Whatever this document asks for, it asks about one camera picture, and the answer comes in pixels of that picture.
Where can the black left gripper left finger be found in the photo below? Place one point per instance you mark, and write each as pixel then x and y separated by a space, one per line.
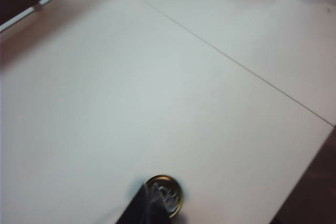
pixel 136 208

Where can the red tomato paste can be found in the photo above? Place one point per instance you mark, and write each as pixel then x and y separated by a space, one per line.
pixel 174 191

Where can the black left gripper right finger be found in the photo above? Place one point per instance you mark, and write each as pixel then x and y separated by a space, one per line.
pixel 158 208

